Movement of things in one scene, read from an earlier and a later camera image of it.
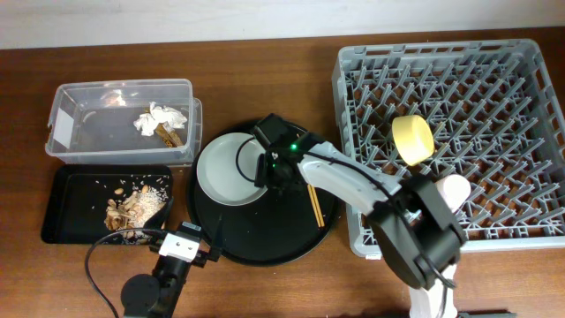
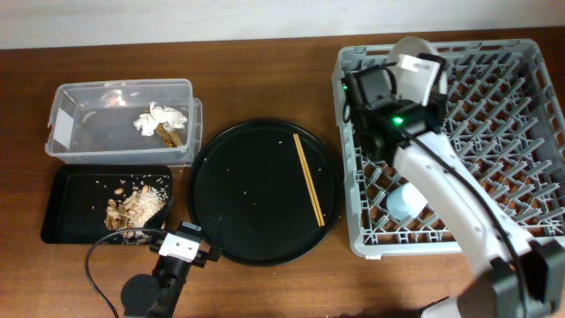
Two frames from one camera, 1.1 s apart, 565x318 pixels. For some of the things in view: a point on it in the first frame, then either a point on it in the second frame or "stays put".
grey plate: x=226 y=169 to x=410 y=45
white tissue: x=147 y=121 stays put
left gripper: x=213 y=252 stays put
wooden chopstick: x=313 y=205 stays put
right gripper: x=261 y=177 to x=436 y=100
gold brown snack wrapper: x=169 y=136 stays put
